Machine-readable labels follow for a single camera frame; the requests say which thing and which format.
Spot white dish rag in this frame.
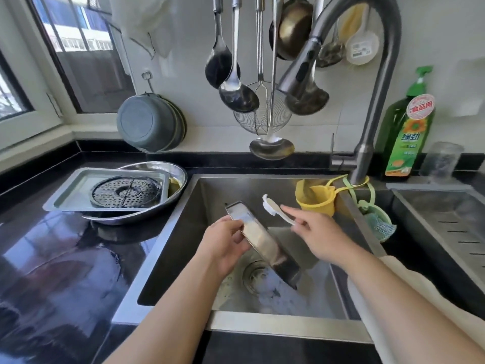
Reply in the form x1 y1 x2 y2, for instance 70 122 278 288
346 254 485 364

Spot yellow hanging sink cup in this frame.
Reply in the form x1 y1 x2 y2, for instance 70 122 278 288
293 175 371 218

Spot person's right hand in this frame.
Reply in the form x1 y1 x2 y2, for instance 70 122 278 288
280 204 357 264

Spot person's left hand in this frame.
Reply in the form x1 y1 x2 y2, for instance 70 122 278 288
196 216 252 280

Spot orange-handled brass ladle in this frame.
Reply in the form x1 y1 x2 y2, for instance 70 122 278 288
268 0 315 61

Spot steel sink drain tray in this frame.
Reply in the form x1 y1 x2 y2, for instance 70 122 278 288
385 183 485 294

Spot steel gooseneck faucet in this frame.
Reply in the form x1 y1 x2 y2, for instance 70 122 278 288
276 0 403 186

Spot wire mesh skimmer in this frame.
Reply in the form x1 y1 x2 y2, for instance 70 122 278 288
232 0 294 135

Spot steel soup ladle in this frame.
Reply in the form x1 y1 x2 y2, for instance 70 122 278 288
219 0 261 114

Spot white cleaning brush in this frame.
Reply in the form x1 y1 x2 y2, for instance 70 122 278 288
261 193 297 226

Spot green hanging sponge holder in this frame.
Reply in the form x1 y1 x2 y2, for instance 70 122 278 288
344 177 398 244

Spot black round steamer rack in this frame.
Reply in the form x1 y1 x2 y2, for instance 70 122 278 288
89 175 162 210

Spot dark green hanging basin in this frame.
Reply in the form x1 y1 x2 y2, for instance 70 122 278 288
168 98 189 149

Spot clear plastic cup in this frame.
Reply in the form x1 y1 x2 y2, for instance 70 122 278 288
418 141 465 186

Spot stainless steel sink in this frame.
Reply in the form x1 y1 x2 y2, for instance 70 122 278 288
111 172 485 345

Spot steel wall hook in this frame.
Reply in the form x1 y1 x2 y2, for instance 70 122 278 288
139 69 157 96

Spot white dish brush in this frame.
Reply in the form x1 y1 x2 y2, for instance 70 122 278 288
344 2 380 67

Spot yellow-handled steel ladle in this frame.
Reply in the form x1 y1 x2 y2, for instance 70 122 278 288
249 0 296 161

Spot round steel basin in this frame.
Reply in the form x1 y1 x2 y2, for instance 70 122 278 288
81 160 189 226

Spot green dish soap bottle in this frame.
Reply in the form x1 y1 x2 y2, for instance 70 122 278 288
378 65 438 181

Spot yellow dish brush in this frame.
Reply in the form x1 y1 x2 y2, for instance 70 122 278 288
336 3 366 44

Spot grey hanging basin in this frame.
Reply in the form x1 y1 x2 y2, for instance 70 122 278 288
116 92 181 155

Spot rectangular steel tray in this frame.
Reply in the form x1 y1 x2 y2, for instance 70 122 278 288
42 166 172 215

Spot white hanging cloth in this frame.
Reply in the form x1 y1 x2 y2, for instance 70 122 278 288
105 0 180 59

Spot person's left forearm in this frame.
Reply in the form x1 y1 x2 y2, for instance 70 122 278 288
105 257 245 364

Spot round steel pan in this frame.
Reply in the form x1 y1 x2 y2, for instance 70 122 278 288
224 200 320 291

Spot hanging steel ladles and skimmer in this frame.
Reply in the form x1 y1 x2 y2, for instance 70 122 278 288
204 0 243 90

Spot person's right forearm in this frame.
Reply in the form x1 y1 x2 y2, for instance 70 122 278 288
332 237 485 364

